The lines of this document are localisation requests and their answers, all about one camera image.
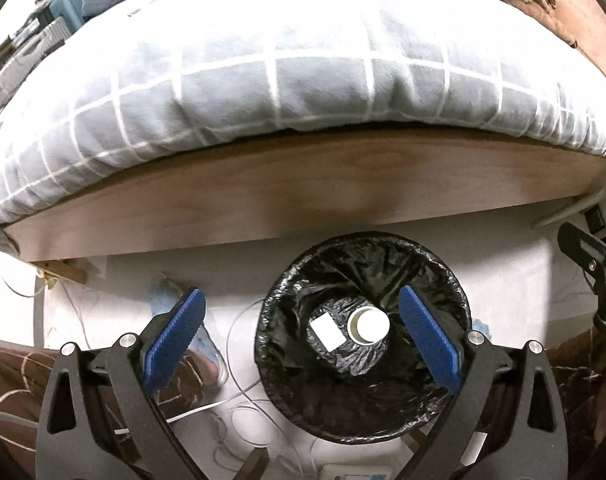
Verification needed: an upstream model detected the wooden slat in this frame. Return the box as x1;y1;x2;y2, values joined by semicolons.
39;259;90;286

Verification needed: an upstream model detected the grey suitcase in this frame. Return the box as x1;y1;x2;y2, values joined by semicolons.
0;16;72;126

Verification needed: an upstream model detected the white cable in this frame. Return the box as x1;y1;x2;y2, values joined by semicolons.
165;297;324;480

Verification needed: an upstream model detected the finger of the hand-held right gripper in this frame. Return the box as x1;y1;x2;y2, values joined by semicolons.
557;212;606;293

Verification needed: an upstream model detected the wooden bed frame board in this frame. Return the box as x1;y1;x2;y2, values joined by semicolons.
5;127;606;263

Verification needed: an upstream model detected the grey tube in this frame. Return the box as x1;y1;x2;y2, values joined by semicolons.
533;180;606;231

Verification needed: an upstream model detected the white paper cup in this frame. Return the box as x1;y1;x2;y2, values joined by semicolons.
347;307;390;345

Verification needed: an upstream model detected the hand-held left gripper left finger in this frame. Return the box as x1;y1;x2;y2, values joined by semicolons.
35;287;206;480

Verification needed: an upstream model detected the teal suitcase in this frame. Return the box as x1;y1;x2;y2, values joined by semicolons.
37;0;86;36

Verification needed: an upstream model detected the white card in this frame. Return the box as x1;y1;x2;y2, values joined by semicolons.
310;314;347;352

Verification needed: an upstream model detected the blue slipper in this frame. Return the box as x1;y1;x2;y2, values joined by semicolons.
148;280;224;392

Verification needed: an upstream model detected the grey checked bed sheet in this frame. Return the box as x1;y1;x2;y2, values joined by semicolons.
0;0;606;256

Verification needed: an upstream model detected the black-lined trash bin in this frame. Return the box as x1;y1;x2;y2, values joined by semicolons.
254;231;472;445

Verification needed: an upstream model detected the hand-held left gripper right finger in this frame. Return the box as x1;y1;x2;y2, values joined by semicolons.
393;285;568;480

